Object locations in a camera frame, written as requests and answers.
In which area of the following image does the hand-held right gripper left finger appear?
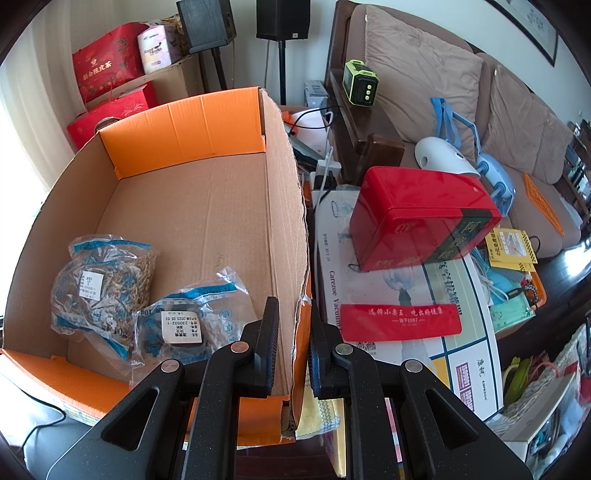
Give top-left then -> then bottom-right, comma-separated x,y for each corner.
46,296 -> 280,480

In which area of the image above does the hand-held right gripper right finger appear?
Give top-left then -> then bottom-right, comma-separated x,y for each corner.
307,300 -> 534,480

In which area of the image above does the large orange cardboard box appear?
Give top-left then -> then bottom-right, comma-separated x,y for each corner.
0,85 -> 312,446

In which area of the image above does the yellow patterned towel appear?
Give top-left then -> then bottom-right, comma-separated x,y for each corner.
295,394 -> 342,439

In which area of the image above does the clear bag of dark herbs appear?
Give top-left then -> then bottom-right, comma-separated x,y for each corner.
134,267 -> 250,370

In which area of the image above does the flat red case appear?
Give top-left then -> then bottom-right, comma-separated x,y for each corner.
340,302 -> 464,343

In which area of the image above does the large white printed box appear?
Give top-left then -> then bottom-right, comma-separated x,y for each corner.
315,185 -> 504,421

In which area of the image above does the clear bag of dried herbs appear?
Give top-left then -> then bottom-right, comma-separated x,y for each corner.
50,234 -> 158,365

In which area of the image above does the red tin box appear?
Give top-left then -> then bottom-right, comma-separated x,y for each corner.
348,166 -> 502,273

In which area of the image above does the white power strip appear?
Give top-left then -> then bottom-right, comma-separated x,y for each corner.
307,159 -> 342,192

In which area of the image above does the green face mask pack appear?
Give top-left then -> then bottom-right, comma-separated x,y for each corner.
489,295 -> 536,333

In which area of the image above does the white carton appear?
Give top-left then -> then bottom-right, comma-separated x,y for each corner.
501,369 -> 583,462

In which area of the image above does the brown wooden sofa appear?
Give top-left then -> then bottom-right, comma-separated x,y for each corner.
323,0 -> 591,278

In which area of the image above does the yellow booklet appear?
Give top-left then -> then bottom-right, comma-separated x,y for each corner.
488,227 -> 539,273

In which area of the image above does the woven basket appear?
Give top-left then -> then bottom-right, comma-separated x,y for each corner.
501,351 -> 580,416

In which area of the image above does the orange tray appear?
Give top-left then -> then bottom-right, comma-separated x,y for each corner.
480,263 -> 548,333

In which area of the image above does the white plastic massager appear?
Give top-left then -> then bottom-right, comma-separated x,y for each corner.
414,137 -> 482,178

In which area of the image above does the white blue box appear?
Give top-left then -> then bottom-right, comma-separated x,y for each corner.
304,80 -> 329,110

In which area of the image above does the orange paper sheet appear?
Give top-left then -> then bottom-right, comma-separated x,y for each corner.
524,173 -> 565,236

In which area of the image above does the red gift box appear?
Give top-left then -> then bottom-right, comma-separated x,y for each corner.
67,83 -> 160,151

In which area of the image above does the brown cardboard box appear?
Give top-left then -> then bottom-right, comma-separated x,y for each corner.
143,53 -> 206,104

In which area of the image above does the green black cube device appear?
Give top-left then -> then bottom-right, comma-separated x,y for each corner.
342,59 -> 380,105

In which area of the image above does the large beige cushion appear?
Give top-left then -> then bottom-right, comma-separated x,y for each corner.
364,4 -> 485,160

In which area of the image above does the white pink box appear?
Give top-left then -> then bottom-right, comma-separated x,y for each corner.
137,21 -> 183,75

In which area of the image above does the red gift bag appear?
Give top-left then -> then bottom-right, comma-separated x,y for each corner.
71,22 -> 149,97

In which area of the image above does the white curtain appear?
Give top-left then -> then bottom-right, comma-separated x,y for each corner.
0,46 -> 75,195

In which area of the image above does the grey black speaker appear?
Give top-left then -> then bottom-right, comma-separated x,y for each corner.
176,0 -> 237,55

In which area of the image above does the white charger cable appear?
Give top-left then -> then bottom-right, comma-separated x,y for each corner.
322,108 -> 337,185

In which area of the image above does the beaded bracelet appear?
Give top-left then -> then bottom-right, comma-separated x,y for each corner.
521,276 -> 540,306

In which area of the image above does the black cable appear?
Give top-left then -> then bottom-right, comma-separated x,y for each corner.
290,106 -> 343,136

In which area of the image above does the blue strapped massager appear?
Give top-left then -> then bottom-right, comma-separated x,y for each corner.
431,97 -> 517,217

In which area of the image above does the framed wall picture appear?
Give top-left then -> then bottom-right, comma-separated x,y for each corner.
489,0 -> 559,68

